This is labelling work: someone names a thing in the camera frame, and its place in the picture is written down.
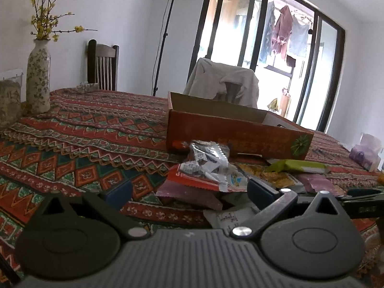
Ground silver black snack packet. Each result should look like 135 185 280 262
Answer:
188 140 231 164

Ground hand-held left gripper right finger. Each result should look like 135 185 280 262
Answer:
229 178 348 240

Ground red-bordered snack packet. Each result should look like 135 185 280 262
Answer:
166 165 249 193

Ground dark wooden chair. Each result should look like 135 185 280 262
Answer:
88 40 120 91

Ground floral ceramic vase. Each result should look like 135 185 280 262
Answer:
26 39 51 114

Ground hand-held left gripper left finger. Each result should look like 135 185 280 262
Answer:
30 180 150 240

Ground black light stand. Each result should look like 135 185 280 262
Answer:
151 0 192 96

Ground hanging blue denim garment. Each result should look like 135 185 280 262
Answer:
259 1 276 63

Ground small floral pouch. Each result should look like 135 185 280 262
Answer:
76 82 99 92

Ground pink snack packet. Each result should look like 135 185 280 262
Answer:
156 183 224 211
297 174 345 198

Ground hanging light blue shirt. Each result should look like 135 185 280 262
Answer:
289 16 310 57

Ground jacket-draped wooden chair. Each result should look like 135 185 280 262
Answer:
220 81 241 102

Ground hanging maroon shirt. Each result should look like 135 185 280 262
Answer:
271 5 294 60

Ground hanging orange garment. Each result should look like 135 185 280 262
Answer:
210 0 250 16

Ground long green snack packet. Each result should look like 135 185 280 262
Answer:
265 160 328 174

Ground purple tissue pack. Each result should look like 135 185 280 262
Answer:
349 133 383 172

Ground black-framed sliding glass door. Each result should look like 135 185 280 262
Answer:
187 0 346 133

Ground orange cardboard box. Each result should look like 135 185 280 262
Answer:
166 91 314 161

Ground yellow flower branches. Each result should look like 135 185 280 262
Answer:
28 0 98 42

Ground yellow cracker packet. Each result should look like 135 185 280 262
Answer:
240 163 304 190

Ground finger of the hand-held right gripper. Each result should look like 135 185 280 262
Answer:
342 187 384 201

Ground white jacket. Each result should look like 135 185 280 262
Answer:
183 58 260 108

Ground tall tan cylinder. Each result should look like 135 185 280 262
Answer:
280 88 291 117

